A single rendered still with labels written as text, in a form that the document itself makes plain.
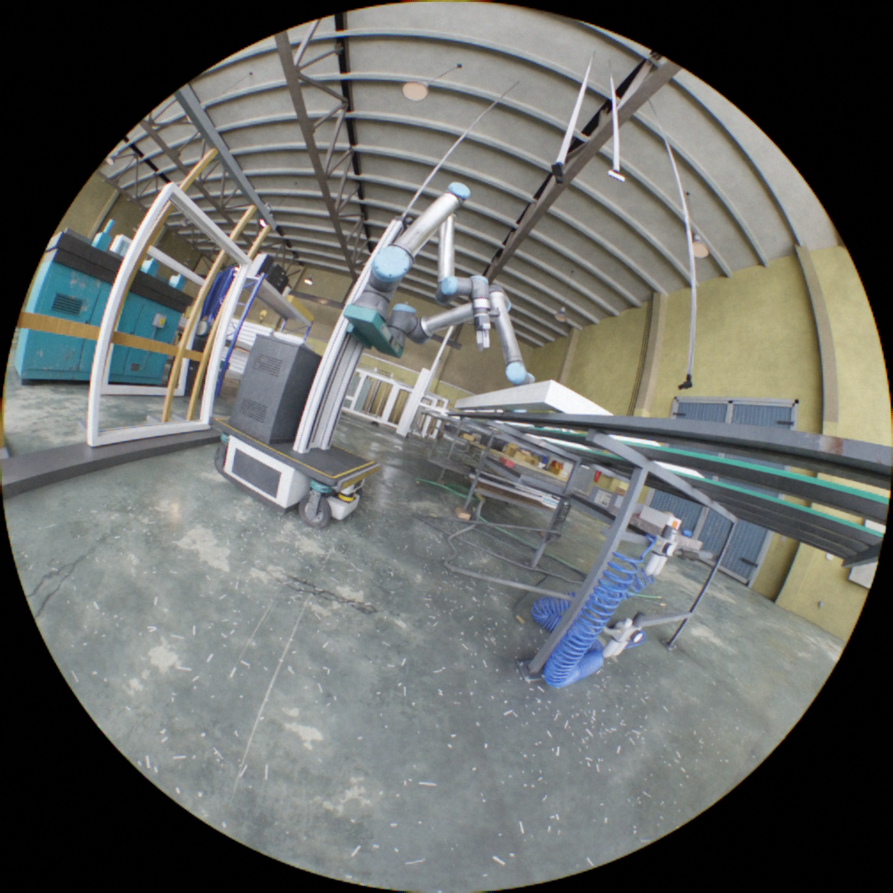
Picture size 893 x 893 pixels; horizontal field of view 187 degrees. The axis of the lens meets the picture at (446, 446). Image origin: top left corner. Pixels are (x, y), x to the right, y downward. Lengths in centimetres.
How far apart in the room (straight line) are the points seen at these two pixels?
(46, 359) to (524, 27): 840
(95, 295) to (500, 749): 380
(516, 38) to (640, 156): 389
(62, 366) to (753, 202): 1156
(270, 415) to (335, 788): 144
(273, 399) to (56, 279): 258
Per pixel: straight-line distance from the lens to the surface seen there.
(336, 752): 73
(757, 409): 785
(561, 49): 779
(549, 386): 82
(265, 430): 149
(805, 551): 656
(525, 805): 84
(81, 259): 326
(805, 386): 791
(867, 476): 46
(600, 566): 89
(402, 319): 177
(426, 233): 136
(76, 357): 339
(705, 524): 747
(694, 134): 825
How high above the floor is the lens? 70
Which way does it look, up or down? 4 degrees down
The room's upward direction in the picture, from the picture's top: 20 degrees clockwise
